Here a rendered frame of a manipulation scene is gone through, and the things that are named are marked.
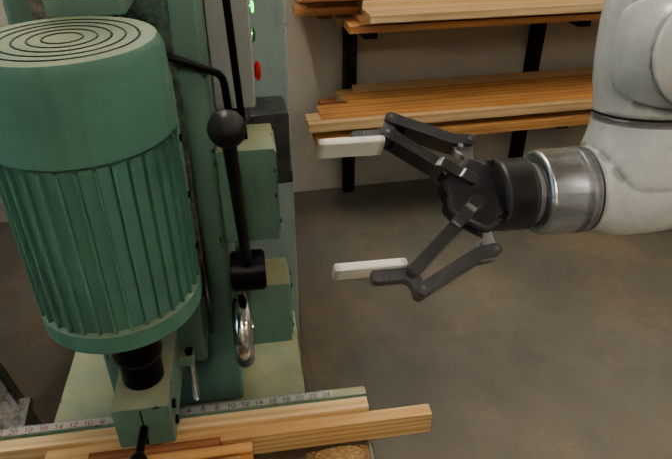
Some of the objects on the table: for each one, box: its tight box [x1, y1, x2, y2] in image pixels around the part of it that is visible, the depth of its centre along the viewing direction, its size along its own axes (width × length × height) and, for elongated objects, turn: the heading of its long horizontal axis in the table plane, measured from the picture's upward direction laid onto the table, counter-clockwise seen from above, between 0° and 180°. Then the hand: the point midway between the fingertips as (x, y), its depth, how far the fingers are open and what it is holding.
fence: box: [0, 386, 366, 441], centre depth 87 cm, size 60×2×6 cm, turn 99°
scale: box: [0, 389, 333, 437], centre depth 85 cm, size 50×1×1 cm, turn 99°
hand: (335, 207), depth 59 cm, fingers open, 13 cm apart
